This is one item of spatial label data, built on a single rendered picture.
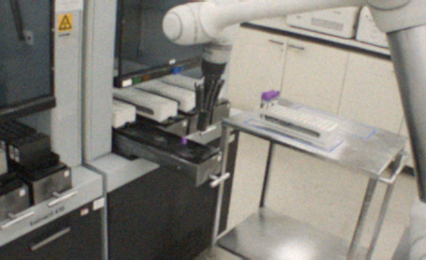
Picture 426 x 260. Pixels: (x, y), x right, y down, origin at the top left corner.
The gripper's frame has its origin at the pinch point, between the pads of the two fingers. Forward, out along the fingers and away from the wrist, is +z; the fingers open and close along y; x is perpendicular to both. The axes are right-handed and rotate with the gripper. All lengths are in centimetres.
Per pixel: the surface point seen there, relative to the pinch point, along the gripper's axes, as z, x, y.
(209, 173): 12.0, 11.2, 6.5
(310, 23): -7, -73, -216
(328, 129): -3.5, 30.9, -29.1
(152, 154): 10.7, -5.3, 15.1
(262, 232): 58, 11, -44
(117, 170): 17.1, -11.8, 23.3
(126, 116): 6.2, -24.4, 10.0
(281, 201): 87, -17, -119
